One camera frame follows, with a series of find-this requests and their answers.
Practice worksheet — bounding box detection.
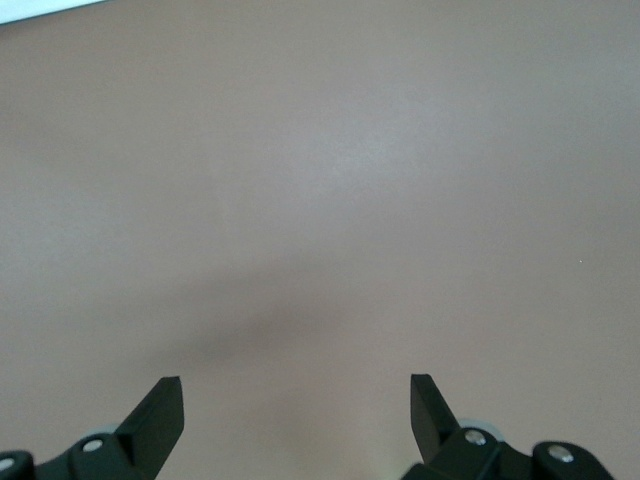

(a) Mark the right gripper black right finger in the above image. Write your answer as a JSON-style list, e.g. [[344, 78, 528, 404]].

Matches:
[[398, 372, 622, 480]]

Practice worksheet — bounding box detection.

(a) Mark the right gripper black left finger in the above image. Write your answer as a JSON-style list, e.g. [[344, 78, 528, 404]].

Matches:
[[0, 375, 186, 480]]

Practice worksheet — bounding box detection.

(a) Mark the brown table cover sheet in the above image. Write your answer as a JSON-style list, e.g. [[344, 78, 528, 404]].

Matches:
[[0, 0, 640, 480]]

